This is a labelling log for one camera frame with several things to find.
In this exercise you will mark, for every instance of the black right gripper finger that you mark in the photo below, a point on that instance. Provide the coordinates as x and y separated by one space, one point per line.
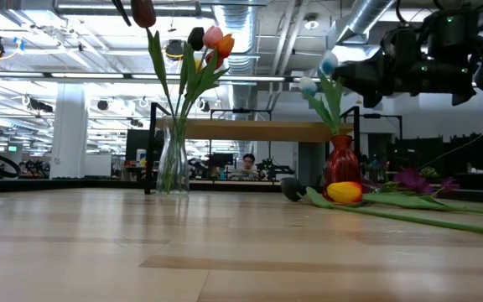
367 75

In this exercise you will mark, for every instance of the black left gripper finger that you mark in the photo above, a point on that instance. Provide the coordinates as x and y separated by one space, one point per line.
123 12

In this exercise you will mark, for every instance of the maroon artificial tulip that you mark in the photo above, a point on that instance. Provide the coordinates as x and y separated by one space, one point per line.
143 12

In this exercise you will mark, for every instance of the black artificial tulip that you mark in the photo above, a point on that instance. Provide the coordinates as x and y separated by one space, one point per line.
292 189
196 38

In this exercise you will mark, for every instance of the red glass vase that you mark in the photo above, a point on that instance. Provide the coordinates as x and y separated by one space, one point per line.
342 165

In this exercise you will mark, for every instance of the orange artificial tulip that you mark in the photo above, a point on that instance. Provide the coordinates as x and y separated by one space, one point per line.
225 45

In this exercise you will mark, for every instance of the yellow and red artificial tulip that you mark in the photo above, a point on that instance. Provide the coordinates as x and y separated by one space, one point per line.
344 193

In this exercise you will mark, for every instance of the clear glass vase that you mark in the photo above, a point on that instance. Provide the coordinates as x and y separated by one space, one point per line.
173 176

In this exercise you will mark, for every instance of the black background robot arm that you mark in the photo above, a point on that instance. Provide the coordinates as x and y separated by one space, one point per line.
279 170

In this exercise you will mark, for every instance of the wooden shelf with black legs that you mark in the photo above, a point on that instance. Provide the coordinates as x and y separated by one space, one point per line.
266 131

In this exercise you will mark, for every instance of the long ceiling light strip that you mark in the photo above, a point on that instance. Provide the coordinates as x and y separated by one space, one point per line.
90 75

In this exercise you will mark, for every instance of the black cabinet row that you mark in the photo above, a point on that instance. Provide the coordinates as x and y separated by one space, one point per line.
476 155

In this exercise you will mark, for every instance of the black monitor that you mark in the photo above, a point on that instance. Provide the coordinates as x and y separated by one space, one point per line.
136 144

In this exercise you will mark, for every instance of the white square pillar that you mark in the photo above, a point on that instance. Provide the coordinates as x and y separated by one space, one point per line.
69 134

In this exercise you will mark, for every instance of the person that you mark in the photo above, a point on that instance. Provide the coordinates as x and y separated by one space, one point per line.
247 161

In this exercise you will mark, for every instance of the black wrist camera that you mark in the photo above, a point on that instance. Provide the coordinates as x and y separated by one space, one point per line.
400 44

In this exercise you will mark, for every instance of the smooth silver ventilation duct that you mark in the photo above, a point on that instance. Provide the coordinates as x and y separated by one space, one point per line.
367 17

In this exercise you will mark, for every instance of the ribbed silver ventilation duct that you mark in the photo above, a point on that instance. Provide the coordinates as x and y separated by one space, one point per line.
243 92

